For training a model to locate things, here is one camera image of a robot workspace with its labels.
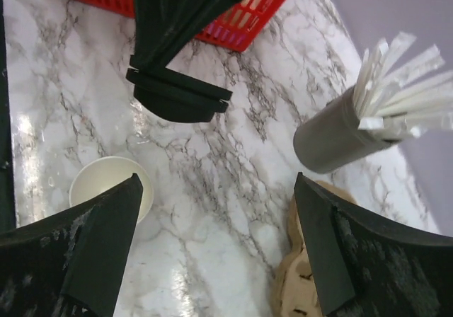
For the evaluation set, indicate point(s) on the brown cardboard cup carrier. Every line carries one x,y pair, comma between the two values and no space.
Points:
313,278

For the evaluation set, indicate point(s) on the white wrapped straws bunch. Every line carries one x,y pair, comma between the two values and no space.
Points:
395,103

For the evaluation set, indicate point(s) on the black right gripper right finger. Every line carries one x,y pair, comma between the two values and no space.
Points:
367,265

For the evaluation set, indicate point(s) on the brown paper coffee cup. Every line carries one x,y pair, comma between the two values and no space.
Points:
103,174

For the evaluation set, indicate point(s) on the red plastic shopping basket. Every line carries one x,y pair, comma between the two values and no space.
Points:
233,26

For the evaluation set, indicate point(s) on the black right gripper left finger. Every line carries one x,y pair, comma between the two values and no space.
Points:
71,263

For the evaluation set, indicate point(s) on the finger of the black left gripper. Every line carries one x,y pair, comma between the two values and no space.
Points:
163,27

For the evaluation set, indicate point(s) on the grey straw holder can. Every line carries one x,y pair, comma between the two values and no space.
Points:
331,138

